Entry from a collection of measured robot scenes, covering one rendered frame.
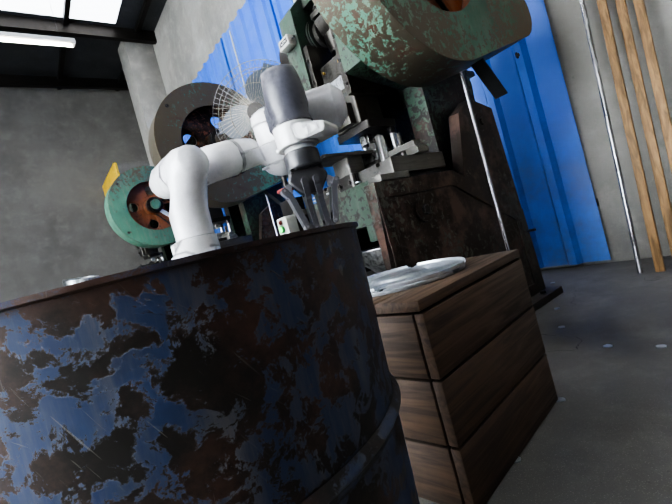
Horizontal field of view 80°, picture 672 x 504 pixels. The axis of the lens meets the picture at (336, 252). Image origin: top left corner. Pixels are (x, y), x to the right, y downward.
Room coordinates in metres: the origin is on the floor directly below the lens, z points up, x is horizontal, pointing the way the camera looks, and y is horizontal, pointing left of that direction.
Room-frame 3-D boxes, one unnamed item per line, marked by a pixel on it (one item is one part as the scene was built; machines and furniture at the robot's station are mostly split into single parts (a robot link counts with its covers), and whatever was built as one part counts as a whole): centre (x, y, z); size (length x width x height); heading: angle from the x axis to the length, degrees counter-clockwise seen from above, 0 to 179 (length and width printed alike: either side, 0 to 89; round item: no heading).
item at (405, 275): (0.88, -0.12, 0.36); 0.29 x 0.29 x 0.01
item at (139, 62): (6.27, 2.18, 2.15); 0.42 x 0.40 x 4.30; 128
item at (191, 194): (1.13, 0.35, 0.71); 0.18 x 0.11 x 0.25; 43
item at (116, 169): (6.77, 2.88, 2.44); 1.25 x 0.92 x 0.27; 38
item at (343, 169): (1.52, -0.11, 0.72); 0.25 x 0.14 x 0.14; 128
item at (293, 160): (0.84, 0.02, 0.63); 0.08 x 0.07 x 0.09; 106
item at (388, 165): (1.63, -0.24, 0.68); 0.45 x 0.30 x 0.06; 38
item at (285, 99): (0.89, 0.02, 0.79); 0.18 x 0.10 x 0.13; 179
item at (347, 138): (1.63, -0.25, 0.86); 0.20 x 0.16 x 0.05; 38
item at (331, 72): (1.60, -0.21, 1.04); 0.17 x 0.15 x 0.30; 128
